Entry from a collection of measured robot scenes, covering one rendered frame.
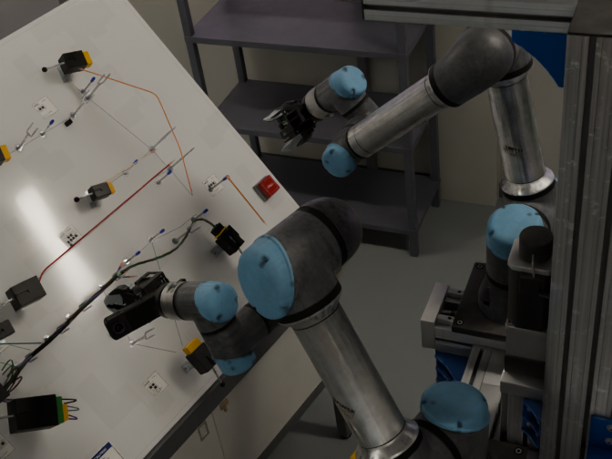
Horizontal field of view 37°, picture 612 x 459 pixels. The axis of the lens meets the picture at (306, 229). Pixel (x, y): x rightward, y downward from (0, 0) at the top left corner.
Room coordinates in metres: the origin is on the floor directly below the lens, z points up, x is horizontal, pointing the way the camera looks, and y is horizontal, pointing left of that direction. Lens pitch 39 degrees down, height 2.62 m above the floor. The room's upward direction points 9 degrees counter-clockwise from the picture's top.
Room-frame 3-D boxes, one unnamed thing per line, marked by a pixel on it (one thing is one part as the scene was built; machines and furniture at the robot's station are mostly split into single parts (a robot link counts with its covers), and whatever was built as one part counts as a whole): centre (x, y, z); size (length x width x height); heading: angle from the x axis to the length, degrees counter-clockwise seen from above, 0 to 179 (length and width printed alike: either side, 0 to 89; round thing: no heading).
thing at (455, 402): (1.01, -0.20, 1.33); 0.13 x 0.12 x 0.14; 132
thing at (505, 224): (1.46, -0.44, 1.33); 0.13 x 0.12 x 0.14; 147
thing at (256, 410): (1.85, 0.15, 0.60); 0.55 x 0.03 x 0.39; 140
